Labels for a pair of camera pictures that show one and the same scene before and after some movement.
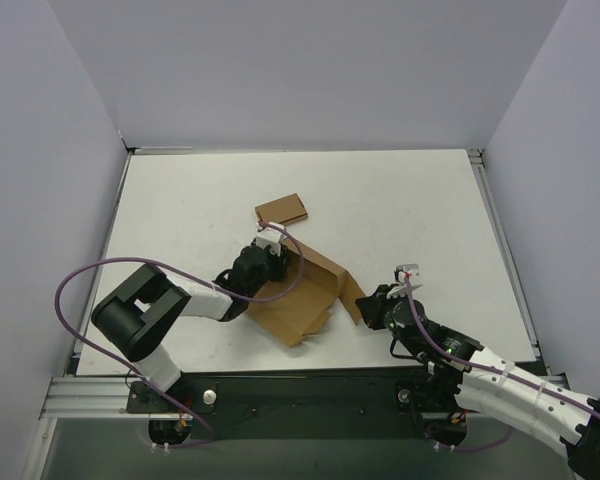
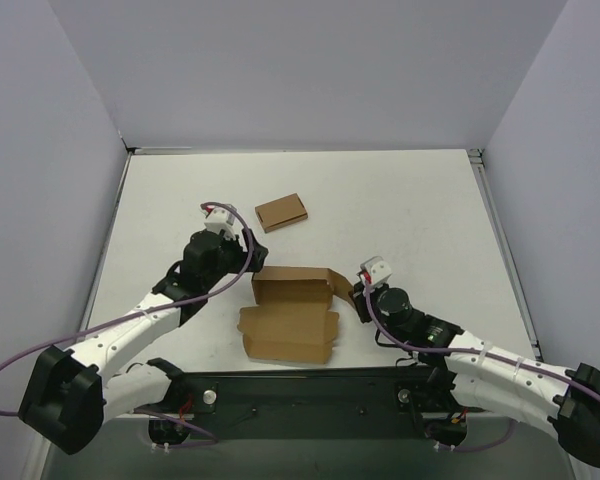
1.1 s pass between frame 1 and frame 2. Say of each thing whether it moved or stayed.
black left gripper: moved
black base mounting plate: stayed
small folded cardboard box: stayed
